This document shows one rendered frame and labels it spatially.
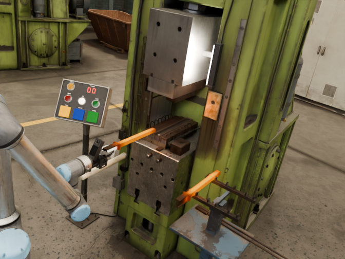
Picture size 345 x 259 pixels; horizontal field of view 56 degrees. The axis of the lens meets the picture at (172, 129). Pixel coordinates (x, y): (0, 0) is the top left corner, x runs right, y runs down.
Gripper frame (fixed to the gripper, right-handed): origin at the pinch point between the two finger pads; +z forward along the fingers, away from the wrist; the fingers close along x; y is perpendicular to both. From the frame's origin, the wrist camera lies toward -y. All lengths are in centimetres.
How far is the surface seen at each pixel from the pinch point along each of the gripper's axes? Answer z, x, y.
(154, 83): 42, -8, -26
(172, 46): 43, 2, -51
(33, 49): 245, -429, 77
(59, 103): 18, -68, 2
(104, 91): 36, -45, -10
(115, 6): 732, -684, 48
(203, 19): 56, 12, -68
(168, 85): 42, 2, -28
